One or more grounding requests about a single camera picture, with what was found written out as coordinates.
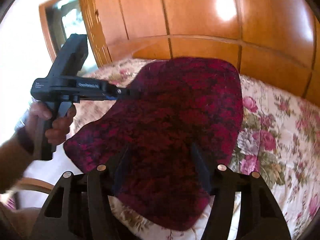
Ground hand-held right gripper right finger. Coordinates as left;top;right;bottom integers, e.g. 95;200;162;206
191;142;292;240

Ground person's beige trousers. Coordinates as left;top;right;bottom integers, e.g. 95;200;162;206
0;200;38;240

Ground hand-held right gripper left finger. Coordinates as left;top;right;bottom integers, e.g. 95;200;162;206
32;146;131;240

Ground red floral knit sweater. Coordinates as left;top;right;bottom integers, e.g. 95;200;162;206
63;57;244;232

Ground person's left hand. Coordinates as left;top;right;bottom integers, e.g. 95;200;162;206
24;102;77;153

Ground wooden panelled headboard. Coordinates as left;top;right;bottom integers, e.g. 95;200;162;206
79;0;320;102

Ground person's left forearm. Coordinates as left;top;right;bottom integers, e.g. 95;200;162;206
0;140;38;194

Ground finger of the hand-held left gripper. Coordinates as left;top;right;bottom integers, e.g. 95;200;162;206
107;82;141;101

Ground curved wooden furniture edge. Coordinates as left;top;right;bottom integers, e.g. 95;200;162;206
12;177;56;209

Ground floral bedspread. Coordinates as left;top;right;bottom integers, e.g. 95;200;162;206
67;59;320;240

